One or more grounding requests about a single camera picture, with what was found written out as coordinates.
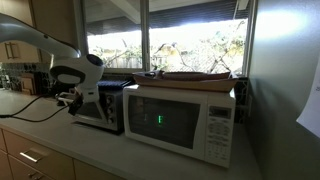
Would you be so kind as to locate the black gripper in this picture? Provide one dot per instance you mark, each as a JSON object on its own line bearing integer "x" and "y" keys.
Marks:
{"x": 79, "y": 100}

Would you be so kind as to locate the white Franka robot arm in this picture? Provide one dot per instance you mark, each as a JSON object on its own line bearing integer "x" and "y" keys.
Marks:
{"x": 40, "y": 41}

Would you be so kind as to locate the silver toaster oven body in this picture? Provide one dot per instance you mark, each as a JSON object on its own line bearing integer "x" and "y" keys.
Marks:
{"x": 116, "y": 106}

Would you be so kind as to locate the white microwave oven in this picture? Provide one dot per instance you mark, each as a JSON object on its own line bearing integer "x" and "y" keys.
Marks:
{"x": 173, "y": 123}

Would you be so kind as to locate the dark baking tray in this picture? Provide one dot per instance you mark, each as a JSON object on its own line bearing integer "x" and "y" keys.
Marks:
{"x": 115, "y": 84}

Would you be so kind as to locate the wooden cutting board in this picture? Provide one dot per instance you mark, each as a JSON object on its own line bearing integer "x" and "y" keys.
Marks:
{"x": 29, "y": 85}

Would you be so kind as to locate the wooden drawer front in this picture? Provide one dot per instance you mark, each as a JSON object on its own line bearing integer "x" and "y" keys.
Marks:
{"x": 50, "y": 163}

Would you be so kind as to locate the flat wooden board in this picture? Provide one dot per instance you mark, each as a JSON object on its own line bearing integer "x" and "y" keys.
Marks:
{"x": 196, "y": 75}

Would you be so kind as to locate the large wooden serving tray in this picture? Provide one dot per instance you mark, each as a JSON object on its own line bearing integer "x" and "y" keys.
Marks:
{"x": 200, "y": 86}

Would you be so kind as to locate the white paper sheet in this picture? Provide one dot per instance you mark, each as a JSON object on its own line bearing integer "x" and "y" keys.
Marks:
{"x": 311, "y": 110}

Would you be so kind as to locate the wooden wall cabinet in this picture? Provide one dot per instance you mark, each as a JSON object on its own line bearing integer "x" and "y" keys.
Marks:
{"x": 20, "y": 53}

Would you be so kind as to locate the grey window frame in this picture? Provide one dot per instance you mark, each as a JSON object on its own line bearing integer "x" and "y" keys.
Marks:
{"x": 144, "y": 33}

